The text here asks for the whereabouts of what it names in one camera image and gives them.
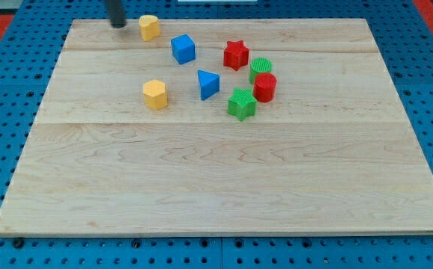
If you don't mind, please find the yellow hexagon block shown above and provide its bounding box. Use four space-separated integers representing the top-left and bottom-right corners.
143 79 168 110

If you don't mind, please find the wooden board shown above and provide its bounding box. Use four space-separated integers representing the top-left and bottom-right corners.
0 19 433 238

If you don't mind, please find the green star block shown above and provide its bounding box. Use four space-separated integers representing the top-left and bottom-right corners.
228 87 257 121

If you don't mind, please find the blue triangle block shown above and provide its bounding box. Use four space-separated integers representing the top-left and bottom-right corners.
197 69 220 101

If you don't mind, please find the red cylinder block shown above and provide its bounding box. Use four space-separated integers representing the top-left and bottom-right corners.
253 72 277 102

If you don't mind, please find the red star block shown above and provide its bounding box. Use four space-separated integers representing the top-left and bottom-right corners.
223 40 249 71

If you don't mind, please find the green cylinder block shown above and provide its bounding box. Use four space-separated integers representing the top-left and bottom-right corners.
249 58 272 84

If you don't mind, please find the blue cube block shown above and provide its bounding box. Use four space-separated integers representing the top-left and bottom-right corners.
171 34 196 64

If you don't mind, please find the yellow heart block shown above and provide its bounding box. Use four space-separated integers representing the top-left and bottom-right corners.
138 15 161 42

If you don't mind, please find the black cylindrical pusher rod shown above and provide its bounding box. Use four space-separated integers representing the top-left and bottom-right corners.
104 0 127 28

